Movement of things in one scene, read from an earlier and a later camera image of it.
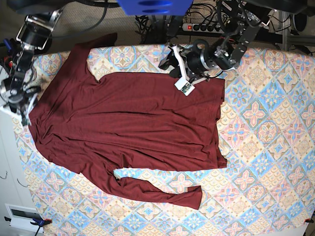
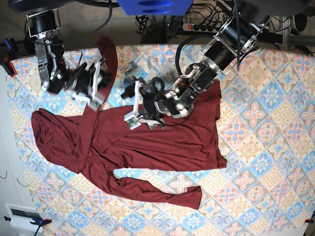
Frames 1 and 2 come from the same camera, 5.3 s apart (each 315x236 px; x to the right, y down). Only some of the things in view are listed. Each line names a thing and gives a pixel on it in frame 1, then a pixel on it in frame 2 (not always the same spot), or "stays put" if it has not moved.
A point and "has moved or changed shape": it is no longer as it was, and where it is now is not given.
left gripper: (14, 91) -> (89, 82)
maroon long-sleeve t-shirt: (129, 122) has moved or changed shape
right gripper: (196, 62) -> (155, 99)
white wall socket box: (21, 216) stays put
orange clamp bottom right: (308, 220) stays put
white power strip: (202, 27) stays put
